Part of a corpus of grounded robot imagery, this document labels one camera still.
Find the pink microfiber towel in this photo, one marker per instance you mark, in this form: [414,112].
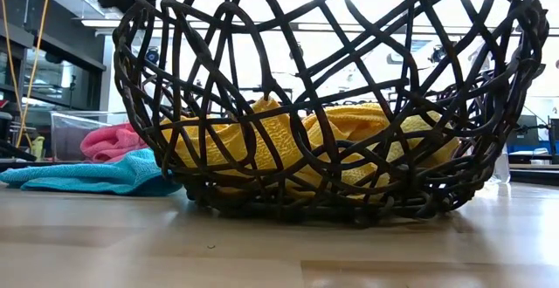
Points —
[109,141]

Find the yellow microfiber towel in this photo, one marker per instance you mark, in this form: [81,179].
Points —
[218,144]
[354,122]

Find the teal microfiber towel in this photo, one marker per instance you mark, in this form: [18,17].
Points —
[87,176]

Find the dark glass cabinet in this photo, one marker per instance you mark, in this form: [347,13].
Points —
[65,78]

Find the clear plastic bin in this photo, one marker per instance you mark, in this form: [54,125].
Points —
[65,139]

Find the small yellow bottle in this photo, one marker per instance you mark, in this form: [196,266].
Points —
[38,147]

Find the dark background monitor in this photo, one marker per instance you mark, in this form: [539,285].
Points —
[524,131]

